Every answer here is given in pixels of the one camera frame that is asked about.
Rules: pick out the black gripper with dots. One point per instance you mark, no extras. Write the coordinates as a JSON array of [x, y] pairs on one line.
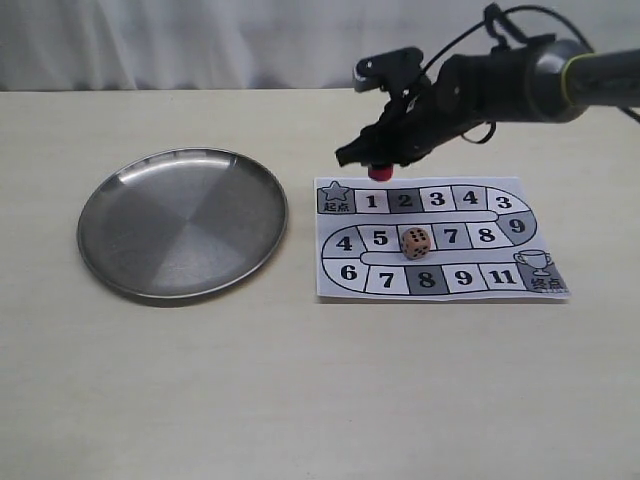
[[411, 127]]

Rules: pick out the red cylinder game piece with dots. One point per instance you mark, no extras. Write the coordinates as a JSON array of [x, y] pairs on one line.
[[380, 173]]

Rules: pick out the wooden die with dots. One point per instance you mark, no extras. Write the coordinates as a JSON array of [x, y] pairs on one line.
[[415, 243]]

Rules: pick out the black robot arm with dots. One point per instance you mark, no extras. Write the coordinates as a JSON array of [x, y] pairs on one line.
[[547, 81]]

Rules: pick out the printed paper game board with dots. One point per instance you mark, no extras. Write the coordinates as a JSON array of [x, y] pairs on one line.
[[486, 241]]

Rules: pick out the round steel plate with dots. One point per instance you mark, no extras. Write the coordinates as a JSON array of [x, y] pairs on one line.
[[182, 224]]

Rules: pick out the white backdrop curtain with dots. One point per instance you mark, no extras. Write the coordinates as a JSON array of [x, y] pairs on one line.
[[139, 45]]

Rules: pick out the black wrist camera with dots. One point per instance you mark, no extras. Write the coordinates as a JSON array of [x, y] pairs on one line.
[[393, 71]]

